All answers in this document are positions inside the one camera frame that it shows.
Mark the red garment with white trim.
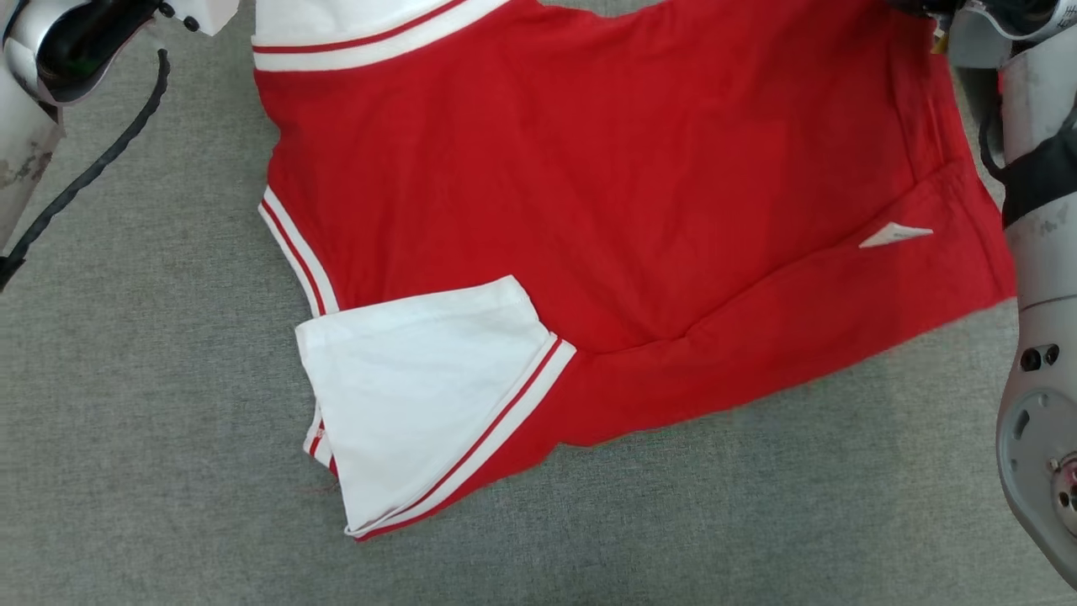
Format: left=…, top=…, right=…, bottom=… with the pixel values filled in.
left=251, top=0, right=1019, bottom=542

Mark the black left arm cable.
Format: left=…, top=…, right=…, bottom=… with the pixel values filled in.
left=0, top=49, right=172, bottom=293

